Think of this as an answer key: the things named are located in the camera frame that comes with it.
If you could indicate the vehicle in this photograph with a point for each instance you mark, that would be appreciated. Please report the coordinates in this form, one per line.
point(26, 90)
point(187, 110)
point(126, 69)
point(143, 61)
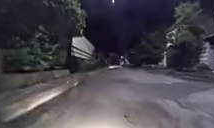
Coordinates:
point(114, 66)

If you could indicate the grey asphalt road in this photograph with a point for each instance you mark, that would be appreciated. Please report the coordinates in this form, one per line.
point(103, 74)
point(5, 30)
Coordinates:
point(128, 96)

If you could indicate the dark bushes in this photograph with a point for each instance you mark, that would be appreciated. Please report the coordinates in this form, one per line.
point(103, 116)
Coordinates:
point(146, 51)

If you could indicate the row of trees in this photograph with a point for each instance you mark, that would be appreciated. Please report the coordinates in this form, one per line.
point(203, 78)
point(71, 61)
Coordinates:
point(38, 36)

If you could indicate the grey concrete kerb strip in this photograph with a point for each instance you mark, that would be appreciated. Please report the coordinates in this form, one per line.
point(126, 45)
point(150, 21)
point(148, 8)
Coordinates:
point(31, 100)

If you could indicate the tall leafy tree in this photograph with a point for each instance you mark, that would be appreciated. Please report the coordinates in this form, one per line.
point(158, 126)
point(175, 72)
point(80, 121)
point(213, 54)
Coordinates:
point(186, 30)

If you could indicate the pale building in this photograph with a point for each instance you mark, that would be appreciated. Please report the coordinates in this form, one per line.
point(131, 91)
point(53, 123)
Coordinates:
point(208, 50)

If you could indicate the low stone wall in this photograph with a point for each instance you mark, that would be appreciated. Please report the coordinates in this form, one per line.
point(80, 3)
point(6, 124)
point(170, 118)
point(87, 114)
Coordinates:
point(25, 79)

